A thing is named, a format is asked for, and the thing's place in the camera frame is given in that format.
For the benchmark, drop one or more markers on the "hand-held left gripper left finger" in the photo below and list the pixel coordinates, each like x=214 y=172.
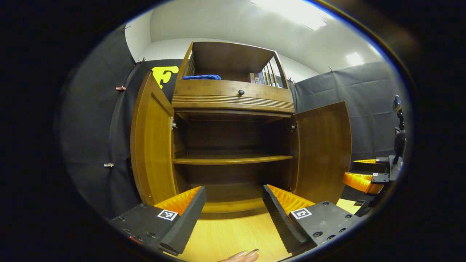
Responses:
x=187 y=222

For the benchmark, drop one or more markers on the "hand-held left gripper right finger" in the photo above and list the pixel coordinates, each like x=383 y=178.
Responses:
x=278 y=220

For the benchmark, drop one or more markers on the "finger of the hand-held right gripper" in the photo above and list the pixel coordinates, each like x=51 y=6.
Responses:
x=367 y=167
x=358 y=182

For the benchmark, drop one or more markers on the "wooden shoe cabinet door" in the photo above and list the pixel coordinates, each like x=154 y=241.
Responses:
x=153 y=145
x=324 y=153

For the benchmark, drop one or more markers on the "wooden double-door shoe cabinet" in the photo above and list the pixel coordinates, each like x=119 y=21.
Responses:
x=233 y=103

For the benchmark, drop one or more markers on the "wooden inner cabinet shelf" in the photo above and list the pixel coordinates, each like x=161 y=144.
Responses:
x=233 y=159

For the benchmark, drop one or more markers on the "wooden cabinet drawer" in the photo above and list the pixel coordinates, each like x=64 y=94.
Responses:
x=211 y=94

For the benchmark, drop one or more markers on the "small ceiling light panel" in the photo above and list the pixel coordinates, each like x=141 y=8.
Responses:
x=354 y=59

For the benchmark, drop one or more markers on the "black backdrop cloth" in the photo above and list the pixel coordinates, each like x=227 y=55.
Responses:
x=87 y=134

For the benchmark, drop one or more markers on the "row of books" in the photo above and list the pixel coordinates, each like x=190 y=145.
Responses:
x=260 y=78

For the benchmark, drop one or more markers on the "blue folded cloth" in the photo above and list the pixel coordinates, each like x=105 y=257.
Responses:
x=201 y=77

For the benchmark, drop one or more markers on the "large ceiling light panel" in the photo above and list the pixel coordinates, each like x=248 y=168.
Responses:
x=291 y=12

